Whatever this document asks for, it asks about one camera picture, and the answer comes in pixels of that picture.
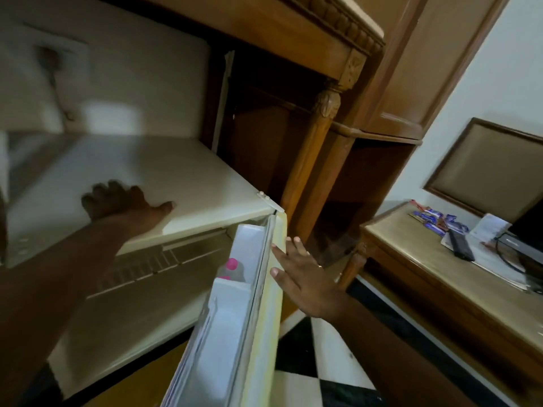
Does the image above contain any person's right hand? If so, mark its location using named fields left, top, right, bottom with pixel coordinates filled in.
left=270, top=236, right=354, bottom=321

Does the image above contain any person's left hand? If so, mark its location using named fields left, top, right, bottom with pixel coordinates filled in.
left=81, top=179, right=177, bottom=247

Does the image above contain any white fridge door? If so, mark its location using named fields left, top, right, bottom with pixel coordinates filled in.
left=161, top=209, right=290, bottom=407

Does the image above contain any person's right forearm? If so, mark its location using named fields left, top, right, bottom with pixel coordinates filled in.
left=327, top=292, right=478, bottom=407

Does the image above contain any person's left forearm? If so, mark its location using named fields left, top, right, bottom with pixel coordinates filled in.
left=0, top=216, right=130, bottom=407

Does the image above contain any white mini fridge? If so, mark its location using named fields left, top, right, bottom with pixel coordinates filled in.
left=0, top=131, right=286, bottom=400

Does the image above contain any pink capped water bottle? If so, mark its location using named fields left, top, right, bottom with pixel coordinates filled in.
left=216, top=257, right=251, bottom=285

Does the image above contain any wooden desk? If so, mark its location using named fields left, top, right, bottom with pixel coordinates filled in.
left=337, top=201, right=543, bottom=390

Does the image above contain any black remote control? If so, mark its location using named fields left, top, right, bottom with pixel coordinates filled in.
left=448, top=230, right=475, bottom=262

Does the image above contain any white paper folder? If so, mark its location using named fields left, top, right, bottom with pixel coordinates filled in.
left=441, top=213, right=532, bottom=289

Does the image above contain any carved wooden table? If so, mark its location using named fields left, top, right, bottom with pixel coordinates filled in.
left=136, top=0, right=387, bottom=250

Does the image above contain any brown framed padded panel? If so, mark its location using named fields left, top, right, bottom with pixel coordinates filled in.
left=423, top=118, right=543, bottom=225

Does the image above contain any brown wooden wardrobe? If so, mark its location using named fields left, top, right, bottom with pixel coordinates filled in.
left=288, top=0, right=514, bottom=255

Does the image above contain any black television screen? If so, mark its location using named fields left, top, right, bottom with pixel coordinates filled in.
left=507, top=198, right=543, bottom=253

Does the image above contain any dark plug with cable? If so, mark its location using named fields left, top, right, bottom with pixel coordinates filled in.
left=37, top=46, right=76, bottom=122

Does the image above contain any white wall socket plate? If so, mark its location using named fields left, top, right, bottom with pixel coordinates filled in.
left=20, top=23, right=91, bottom=83

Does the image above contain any black cable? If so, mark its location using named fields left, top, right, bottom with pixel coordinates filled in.
left=494, top=235, right=543, bottom=289

